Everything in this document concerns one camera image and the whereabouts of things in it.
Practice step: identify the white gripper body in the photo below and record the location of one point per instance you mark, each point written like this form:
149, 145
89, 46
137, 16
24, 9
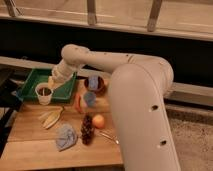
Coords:
62, 72

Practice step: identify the yellow apple toy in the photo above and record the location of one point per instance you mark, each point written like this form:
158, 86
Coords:
98, 121

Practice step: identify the green plastic tray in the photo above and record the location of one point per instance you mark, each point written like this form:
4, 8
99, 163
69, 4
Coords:
62, 94

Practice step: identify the wooden table board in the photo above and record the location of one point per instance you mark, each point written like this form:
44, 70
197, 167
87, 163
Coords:
31, 147

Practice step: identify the orange carrot toy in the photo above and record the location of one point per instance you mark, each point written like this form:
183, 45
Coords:
77, 104

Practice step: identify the white paper cup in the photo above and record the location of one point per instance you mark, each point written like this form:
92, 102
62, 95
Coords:
43, 100

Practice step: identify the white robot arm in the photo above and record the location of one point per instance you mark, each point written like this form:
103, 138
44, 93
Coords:
135, 94

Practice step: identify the crumpled blue cloth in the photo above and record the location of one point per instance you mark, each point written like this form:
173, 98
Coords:
66, 137

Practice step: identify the dark grape bunch toy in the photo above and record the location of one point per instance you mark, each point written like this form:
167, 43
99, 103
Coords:
87, 130

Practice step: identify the brown wooden bowl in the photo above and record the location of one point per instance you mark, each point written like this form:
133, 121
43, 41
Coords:
101, 87

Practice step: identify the small metal cup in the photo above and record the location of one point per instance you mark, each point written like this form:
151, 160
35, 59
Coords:
44, 91

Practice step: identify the blue cup in bowl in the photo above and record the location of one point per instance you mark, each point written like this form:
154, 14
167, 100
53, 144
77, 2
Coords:
93, 82

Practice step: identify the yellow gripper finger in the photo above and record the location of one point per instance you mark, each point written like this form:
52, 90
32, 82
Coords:
51, 83

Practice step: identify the black side stand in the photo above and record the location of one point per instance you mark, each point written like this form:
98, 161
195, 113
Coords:
7, 100

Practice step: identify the small blue cup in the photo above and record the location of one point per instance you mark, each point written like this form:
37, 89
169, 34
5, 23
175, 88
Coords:
89, 98

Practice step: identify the metal fork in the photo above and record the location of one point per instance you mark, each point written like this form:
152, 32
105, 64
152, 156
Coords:
106, 135

